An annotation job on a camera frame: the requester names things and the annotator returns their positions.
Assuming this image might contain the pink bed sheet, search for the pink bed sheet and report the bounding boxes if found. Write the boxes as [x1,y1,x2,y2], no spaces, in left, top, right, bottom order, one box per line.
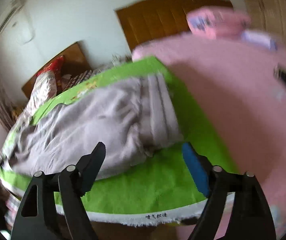
[132,34,286,237]

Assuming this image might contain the white wall air conditioner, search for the white wall air conditioner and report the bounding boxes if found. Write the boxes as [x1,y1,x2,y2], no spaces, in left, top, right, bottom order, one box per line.
[0,0,29,35]

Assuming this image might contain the white air conditioner cable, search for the white air conditioner cable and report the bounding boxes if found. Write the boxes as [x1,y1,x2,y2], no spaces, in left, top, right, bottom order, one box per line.
[13,7,37,46]

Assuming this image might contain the lilac knit pants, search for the lilac knit pants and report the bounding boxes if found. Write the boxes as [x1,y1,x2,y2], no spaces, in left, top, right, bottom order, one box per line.
[8,74,183,179]

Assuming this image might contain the large brown wooden headboard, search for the large brown wooden headboard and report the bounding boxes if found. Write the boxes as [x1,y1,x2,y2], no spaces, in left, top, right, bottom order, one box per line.
[115,0,233,51]

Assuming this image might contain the red patterned pillow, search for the red patterned pillow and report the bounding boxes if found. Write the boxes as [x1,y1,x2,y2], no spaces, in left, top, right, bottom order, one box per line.
[36,55,65,87]

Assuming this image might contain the red plaid blanket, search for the red plaid blanket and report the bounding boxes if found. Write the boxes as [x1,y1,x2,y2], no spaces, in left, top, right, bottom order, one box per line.
[62,69,102,92]

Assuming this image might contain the small brown wooden headboard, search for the small brown wooden headboard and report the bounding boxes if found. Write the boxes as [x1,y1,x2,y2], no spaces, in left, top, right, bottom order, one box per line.
[21,42,92,99]

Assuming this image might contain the pink floral comforter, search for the pink floral comforter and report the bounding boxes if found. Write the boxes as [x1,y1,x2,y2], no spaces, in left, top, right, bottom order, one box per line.
[0,71,57,163]

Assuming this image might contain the green printed bed sheet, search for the green printed bed sheet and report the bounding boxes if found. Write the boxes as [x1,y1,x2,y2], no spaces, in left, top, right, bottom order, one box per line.
[0,56,239,227]

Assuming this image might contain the folded pink quilt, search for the folded pink quilt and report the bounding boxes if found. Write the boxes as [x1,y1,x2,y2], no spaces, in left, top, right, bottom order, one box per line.
[186,7,251,39]

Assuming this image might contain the lavender white pillow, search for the lavender white pillow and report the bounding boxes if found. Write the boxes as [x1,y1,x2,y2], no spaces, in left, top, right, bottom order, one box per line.
[240,29,278,51]

